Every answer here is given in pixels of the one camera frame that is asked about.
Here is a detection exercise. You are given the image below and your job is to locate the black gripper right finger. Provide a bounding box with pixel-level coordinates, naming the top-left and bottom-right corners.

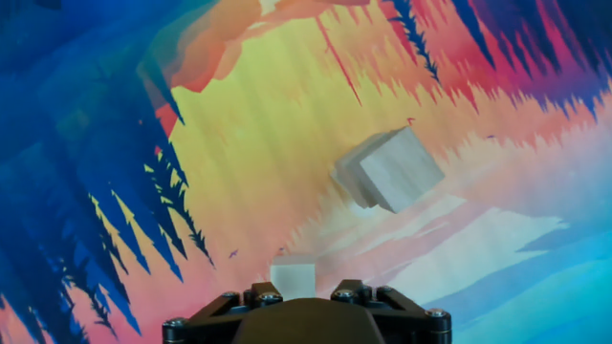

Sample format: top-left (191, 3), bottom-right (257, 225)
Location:
top-left (330, 279), bottom-right (453, 344)

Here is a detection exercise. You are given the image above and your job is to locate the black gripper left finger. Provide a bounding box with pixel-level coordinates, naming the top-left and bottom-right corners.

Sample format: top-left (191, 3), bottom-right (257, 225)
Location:
top-left (161, 280), bottom-right (284, 344)

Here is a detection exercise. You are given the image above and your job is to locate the sunset forest printed cloth mat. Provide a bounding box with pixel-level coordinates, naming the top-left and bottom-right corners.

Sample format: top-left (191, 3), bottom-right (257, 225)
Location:
top-left (0, 0), bottom-right (612, 344)

